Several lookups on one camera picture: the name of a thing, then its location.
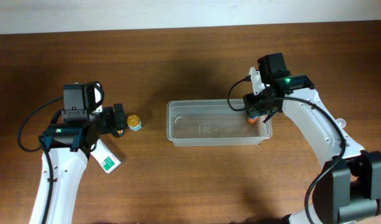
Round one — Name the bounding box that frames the orange tube white cap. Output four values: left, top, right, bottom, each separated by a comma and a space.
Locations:
247, 117, 258, 124

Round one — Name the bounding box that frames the gold lid balm jar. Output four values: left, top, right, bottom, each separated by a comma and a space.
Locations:
127, 114, 142, 131

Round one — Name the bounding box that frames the white green medicine box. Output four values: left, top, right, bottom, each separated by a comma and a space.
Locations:
91, 139, 121, 174

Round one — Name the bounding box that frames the white pump bottle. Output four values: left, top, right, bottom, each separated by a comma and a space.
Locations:
336, 118, 346, 128

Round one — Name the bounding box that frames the dark bottle white cap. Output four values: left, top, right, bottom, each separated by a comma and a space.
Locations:
112, 129, 124, 138

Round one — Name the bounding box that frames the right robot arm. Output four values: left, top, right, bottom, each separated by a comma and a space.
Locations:
243, 53, 381, 223

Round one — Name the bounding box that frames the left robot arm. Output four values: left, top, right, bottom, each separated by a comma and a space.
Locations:
30, 82, 127, 223

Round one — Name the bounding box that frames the clear plastic container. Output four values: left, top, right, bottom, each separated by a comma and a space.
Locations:
167, 100, 273, 147

